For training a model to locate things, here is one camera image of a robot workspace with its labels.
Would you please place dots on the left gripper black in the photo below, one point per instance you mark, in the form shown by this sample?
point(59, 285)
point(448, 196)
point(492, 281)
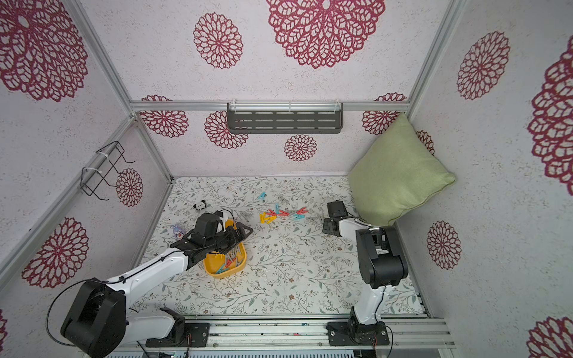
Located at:
point(235, 239)

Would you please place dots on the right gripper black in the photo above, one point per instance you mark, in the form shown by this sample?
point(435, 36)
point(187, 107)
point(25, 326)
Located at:
point(330, 226)

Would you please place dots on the yellow plastic storage box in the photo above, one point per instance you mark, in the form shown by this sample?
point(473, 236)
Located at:
point(226, 255)

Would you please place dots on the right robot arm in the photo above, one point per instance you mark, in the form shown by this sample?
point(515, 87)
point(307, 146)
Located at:
point(380, 259)

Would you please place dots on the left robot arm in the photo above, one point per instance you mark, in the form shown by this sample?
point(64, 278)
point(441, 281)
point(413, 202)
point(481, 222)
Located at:
point(98, 321)

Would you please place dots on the yellow clothespin pair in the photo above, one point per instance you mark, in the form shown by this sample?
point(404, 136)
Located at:
point(267, 218)

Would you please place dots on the black white plush toy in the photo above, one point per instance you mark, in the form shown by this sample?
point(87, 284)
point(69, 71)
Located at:
point(200, 205)

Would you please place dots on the floral table mat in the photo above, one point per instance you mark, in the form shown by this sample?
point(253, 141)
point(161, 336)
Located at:
point(292, 268)

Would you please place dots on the purple bunny toy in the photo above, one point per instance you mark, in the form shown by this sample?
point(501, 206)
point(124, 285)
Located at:
point(178, 231)

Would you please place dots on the green pillow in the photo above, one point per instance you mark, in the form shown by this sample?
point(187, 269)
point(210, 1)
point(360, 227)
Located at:
point(397, 175)

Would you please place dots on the grey wall shelf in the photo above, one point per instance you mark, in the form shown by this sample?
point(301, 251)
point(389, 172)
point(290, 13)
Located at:
point(285, 119)

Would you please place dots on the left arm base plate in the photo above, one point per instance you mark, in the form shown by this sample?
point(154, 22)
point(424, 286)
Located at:
point(194, 335)

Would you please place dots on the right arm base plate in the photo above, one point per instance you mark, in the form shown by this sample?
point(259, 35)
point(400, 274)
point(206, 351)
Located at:
point(351, 334)

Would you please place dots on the black wire wall rack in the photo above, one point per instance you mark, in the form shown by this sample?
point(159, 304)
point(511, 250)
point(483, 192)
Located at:
point(92, 177)

